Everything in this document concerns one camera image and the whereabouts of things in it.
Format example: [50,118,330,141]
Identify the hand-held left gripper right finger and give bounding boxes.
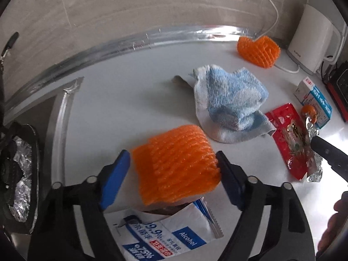
[215,151,317,261]

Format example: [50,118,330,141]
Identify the blue and white towel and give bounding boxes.
[189,64,277,144]

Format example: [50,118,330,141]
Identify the crumpled silver foil wrapper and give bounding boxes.
[304,115,321,140]

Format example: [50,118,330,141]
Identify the silver foil tape strip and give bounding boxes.
[5,26,251,109]

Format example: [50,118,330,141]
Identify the small orange foam net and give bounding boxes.
[236,35,281,68]

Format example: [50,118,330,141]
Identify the person's right hand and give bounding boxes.
[315,190,348,254]

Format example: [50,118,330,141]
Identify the white and blue medicine box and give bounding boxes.
[294,77,333,128]

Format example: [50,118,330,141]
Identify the white power cable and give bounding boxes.
[254,0,301,74]

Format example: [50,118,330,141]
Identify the large orange foam net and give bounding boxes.
[130,124,221,206]

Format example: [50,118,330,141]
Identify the black power cable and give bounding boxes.
[321,59,331,84]

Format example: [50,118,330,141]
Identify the white electric kettle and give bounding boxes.
[288,4,341,74]

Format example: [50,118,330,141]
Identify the burner foil liner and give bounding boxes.
[5,137,36,222]

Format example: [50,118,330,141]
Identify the white and blue wipe packet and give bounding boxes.
[105,197,225,261]

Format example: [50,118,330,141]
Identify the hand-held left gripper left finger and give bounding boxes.
[27,149,131,261]

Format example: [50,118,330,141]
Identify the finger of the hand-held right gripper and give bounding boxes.
[310,136,348,182]

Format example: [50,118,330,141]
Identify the red and black blender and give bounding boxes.
[326,61,348,121]

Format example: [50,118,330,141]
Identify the stainless gas stove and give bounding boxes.
[0,87,74,234]

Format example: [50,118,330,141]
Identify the small orange round piece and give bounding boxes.
[301,105,318,123]

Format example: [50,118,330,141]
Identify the red snack packet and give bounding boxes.
[265,103,324,182]

